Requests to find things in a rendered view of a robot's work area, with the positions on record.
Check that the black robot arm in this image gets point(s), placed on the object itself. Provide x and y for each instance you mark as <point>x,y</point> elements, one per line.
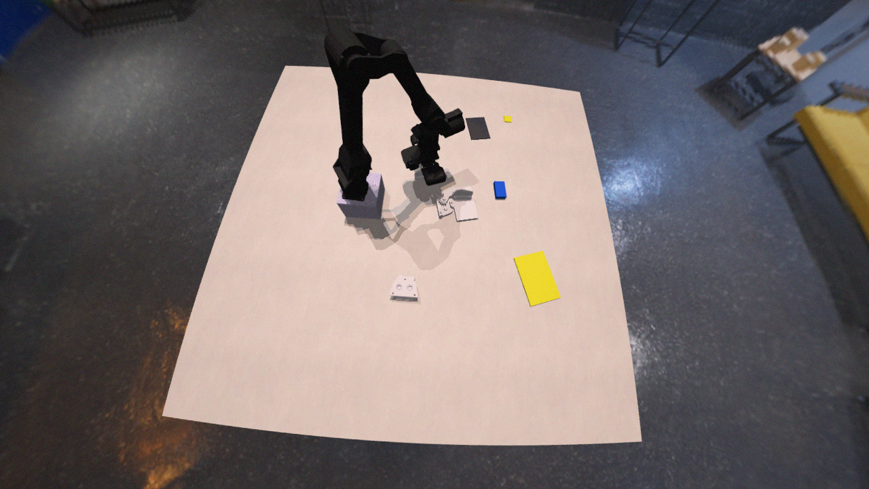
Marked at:
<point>355,58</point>

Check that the blue rectangular block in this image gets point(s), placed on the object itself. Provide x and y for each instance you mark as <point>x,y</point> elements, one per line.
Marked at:
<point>499,190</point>

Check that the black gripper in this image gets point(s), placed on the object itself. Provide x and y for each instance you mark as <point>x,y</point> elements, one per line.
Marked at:
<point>432,173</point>

